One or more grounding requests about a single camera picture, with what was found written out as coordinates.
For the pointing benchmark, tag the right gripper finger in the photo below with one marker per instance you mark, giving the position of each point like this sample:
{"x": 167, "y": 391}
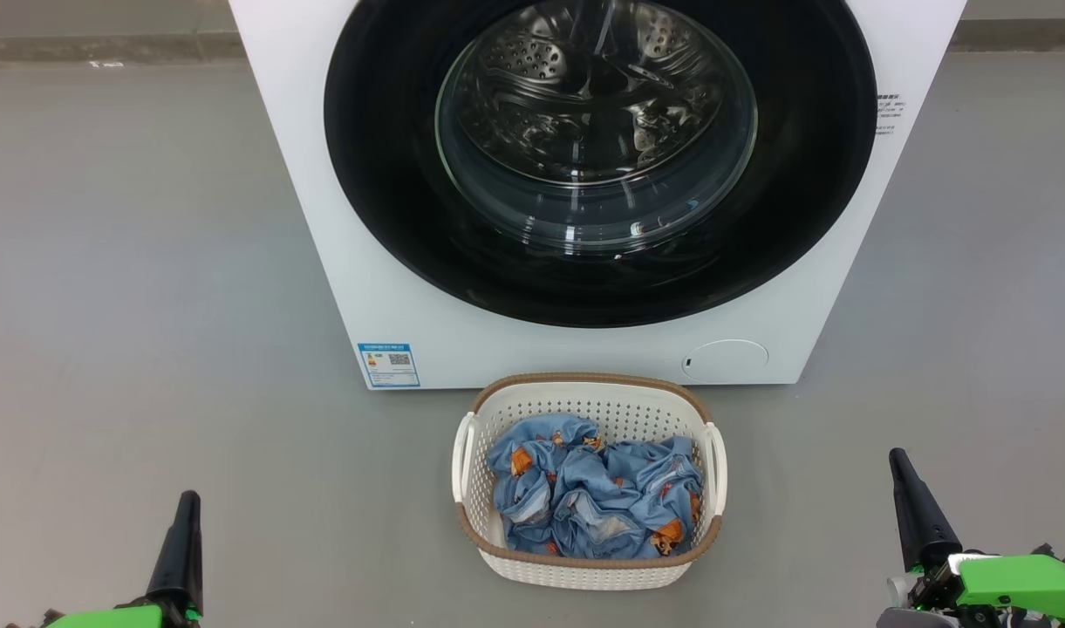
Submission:
{"x": 920, "y": 523}

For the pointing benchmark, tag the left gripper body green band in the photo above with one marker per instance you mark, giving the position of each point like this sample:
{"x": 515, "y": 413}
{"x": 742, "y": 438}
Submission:
{"x": 122, "y": 618}

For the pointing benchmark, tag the blue energy label sticker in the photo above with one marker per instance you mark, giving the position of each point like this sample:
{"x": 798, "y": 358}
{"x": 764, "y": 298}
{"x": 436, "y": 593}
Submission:
{"x": 389, "y": 365}

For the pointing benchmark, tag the black round glass washer door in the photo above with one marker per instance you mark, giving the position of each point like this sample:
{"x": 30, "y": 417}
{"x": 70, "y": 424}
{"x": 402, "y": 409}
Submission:
{"x": 375, "y": 174}

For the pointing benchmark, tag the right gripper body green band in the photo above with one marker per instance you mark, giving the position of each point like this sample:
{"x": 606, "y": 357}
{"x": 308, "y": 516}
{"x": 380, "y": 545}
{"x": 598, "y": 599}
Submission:
{"x": 1020, "y": 580}

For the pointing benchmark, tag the white front-load washing machine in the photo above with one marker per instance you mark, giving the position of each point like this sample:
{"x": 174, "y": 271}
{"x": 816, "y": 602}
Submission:
{"x": 305, "y": 218}

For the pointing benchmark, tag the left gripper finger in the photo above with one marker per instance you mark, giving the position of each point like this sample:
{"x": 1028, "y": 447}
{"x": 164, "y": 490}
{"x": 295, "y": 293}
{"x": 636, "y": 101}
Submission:
{"x": 180, "y": 567}

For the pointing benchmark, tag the cream basket with brown rim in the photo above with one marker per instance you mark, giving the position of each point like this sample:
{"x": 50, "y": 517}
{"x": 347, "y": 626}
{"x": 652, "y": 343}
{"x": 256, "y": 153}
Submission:
{"x": 584, "y": 401}

